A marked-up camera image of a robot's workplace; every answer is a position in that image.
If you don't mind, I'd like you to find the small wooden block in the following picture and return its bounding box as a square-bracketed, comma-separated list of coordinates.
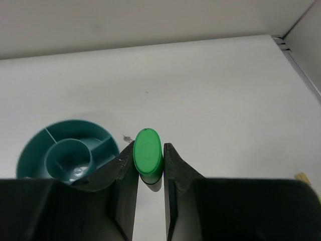
[294, 172, 311, 185]

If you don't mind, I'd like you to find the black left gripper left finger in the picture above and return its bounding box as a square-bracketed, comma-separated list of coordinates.
[1, 144, 138, 240]

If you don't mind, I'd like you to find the green cap black highlighter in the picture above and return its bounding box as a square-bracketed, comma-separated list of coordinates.
[133, 128, 164, 185]

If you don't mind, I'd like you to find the aluminium right rail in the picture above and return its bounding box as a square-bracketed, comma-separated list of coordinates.
[271, 36, 320, 103]

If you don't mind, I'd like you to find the teal round desk organizer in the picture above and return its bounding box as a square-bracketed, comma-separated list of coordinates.
[16, 119, 120, 184]

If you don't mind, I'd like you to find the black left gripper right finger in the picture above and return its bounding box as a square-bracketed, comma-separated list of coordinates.
[164, 143, 320, 240]

